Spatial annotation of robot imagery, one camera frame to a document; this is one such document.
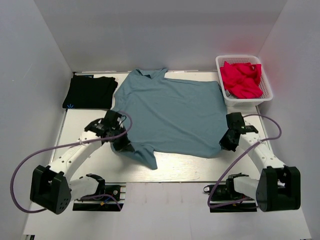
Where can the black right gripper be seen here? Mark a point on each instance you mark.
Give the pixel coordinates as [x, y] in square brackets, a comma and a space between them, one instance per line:
[225, 145]

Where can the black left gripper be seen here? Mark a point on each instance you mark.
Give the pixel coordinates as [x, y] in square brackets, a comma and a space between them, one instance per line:
[125, 145]

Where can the teal blue t-shirt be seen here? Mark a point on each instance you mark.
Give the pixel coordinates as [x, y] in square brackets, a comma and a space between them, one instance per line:
[171, 116]

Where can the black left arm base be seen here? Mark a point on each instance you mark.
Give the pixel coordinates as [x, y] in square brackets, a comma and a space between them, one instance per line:
[110, 199]

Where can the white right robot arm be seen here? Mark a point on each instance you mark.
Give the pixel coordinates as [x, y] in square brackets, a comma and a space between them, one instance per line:
[278, 187]

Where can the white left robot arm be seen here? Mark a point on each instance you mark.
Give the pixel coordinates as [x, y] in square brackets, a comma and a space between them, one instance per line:
[52, 186]

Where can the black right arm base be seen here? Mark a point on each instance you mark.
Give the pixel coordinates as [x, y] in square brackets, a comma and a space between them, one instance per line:
[221, 195]

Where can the white plastic basket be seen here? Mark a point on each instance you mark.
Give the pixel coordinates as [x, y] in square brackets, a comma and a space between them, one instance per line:
[232, 101]

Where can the crumpled red t-shirt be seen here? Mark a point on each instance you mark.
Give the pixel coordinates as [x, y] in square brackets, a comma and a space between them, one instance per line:
[242, 80]

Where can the folded black t-shirt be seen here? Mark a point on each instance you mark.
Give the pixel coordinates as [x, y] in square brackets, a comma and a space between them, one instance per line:
[87, 92]

